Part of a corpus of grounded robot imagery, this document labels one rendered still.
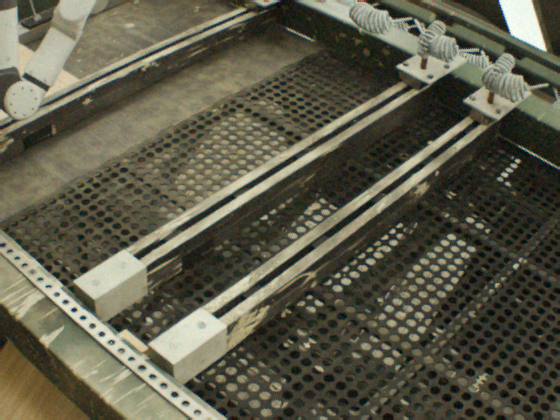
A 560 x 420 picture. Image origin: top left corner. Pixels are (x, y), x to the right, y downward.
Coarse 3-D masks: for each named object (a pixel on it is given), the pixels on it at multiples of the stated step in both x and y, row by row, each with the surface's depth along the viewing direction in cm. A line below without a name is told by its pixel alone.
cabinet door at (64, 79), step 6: (24, 48) 222; (24, 54) 219; (30, 54) 220; (24, 60) 217; (24, 66) 215; (66, 72) 213; (60, 78) 210; (66, 78) 210; (72, 78) 211; (54, 84) 208; (60, 84) 208; (66, 84) 208; (48, 90) 206; (54, 90) 206; (0, 114) 197; (6, 114) 197
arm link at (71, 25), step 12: (72, 0) 160; (84, 0) 161; (96, 0) 162; (60, 12) 160; (72, 12) 160; (84, 12) 161; (60, 24) 162; (72, 24) 161; (84, 24) 164; (72, 36) 164
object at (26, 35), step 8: (112, 0) 245; (120, 0) 248; (128, 0) 251; (104, 8) 244; (88, 16) 241; (48, 24) 230; (24, 32) 225; (32, 32) 227; (40, 32) 230; (24, 40) 226; (32, 40) 229
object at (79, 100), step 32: (256, 0) 230; (192, 32) 221; (224, 32) 224; (256, 32) 235; (128, 64) 208; (160, 64) 211; (192, 64) 221; (64, 96) 196; (96, 96) 199; (0, 128) 185; (32, 128) 188; (64, 128) 196; (0, 160) 184
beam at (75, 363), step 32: (0, 256) 155; (0, 288) 149; (32, 288) 150; (64, 288) 150; (0, 320) 151; (32, 320) 144; (64, 320) 144; (32, 352) 146; (64, 352) 139; (96, 352) 140; (64, 384) 142; (96, 384) 134; (128, 384) 135; (96, 416) 138; (128, 416) 130; (160, 416) 130
